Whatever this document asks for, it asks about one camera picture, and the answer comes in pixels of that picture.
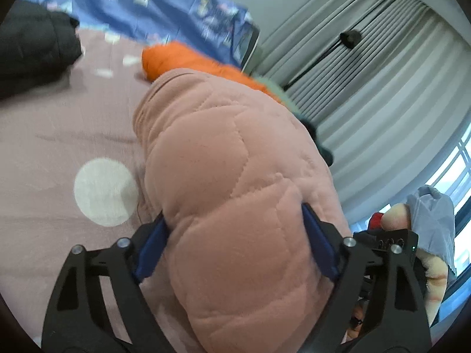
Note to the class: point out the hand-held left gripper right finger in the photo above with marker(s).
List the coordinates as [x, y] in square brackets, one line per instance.
[320, 242]

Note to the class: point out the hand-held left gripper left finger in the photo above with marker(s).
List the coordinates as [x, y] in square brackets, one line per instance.
[152, 246]

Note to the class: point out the pink quilted jacket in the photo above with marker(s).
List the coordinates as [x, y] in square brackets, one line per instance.
[228, 176]

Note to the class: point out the red item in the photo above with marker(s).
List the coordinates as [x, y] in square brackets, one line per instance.
[376, 218]

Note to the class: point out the peach plush toy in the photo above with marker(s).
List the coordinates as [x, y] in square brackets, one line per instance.
[395, 217]

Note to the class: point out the light blue cloth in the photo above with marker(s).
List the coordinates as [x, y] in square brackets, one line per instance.
[430, 220]

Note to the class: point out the window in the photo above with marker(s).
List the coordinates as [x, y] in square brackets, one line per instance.
[460, 176]

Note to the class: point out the grey curtain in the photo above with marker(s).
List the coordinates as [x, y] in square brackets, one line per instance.
[368, 110]

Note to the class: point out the pink dotted bedsheet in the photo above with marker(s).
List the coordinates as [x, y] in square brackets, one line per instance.
[48, 125]

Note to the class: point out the orange puffer garment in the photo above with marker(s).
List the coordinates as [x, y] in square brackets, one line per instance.
[173, 59]

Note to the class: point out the dark framed panel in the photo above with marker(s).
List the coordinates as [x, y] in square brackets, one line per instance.
[254, 40]

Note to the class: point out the black garment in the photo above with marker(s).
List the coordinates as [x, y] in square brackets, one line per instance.
[33, 44]

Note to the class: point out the blue printed quilt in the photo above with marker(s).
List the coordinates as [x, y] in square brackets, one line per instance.
[121, 3]

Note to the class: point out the black camera stand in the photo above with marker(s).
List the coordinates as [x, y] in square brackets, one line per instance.
[349, 38]

